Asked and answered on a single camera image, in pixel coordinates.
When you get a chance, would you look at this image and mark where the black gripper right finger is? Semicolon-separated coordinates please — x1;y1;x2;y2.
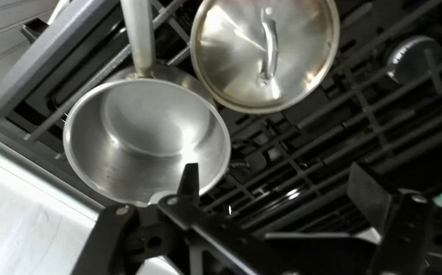
346;160;436;275

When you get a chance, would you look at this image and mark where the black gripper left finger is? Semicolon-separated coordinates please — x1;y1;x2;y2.
69;162;283;275

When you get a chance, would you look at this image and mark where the black stove knob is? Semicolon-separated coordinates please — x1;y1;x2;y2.
20;18;49;44

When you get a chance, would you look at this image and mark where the stainless steel pot lid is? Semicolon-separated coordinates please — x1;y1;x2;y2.
188;0;341;114

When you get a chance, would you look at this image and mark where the stainless steel saucepan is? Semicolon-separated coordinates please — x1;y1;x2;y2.
61;0;232;208

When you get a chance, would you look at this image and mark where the black gas stove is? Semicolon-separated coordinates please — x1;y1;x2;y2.
0;0;442;275

